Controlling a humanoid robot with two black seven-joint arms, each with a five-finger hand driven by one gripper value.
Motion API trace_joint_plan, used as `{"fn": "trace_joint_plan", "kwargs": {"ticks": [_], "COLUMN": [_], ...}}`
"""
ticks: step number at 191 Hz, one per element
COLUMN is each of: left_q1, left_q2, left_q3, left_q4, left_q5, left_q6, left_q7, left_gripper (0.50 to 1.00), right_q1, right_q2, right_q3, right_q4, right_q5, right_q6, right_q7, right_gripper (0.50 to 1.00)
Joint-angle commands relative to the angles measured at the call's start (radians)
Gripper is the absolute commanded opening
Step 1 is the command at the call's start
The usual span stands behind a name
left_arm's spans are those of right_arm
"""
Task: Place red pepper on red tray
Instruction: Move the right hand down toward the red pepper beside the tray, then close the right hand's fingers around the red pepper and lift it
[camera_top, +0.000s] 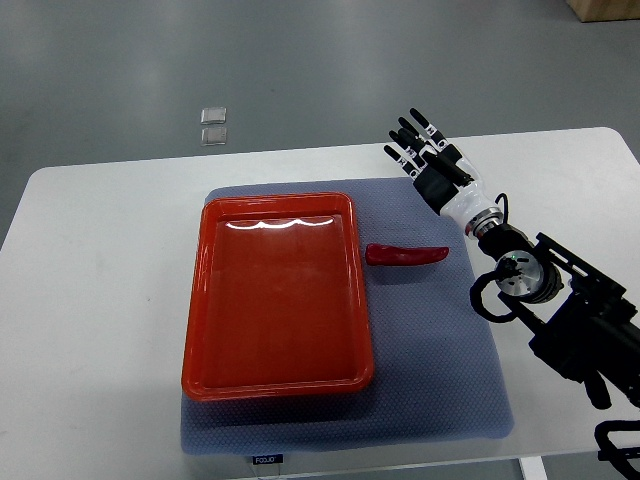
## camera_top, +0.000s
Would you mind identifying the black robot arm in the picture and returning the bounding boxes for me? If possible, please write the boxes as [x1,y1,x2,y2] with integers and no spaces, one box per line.
[384,109,639,410]

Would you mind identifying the white table leg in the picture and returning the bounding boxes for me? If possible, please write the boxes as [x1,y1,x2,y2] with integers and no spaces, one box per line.
[518,456,548,480]

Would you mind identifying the red plastic tray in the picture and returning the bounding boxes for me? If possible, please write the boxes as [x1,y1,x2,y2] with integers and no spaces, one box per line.
[181,192,374,403]

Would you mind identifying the cardboard box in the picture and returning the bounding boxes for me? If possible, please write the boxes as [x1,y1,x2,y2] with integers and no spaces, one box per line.
[566,0,640,23]

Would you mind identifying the black mat label tag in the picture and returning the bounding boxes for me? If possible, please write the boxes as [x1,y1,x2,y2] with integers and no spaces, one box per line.
[252,454,284,466]

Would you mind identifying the black looped cable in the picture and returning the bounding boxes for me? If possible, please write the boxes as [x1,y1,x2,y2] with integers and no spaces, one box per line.
[469,272,521,324]

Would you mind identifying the grey blue mesh mat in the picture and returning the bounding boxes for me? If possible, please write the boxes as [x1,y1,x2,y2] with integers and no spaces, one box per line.
[181,178,513,456]

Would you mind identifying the red pepper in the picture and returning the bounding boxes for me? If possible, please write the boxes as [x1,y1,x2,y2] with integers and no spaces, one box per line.
[365,243,449,267]

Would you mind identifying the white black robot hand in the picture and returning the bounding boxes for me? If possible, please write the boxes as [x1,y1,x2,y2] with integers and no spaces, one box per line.
[383,108,501,221]

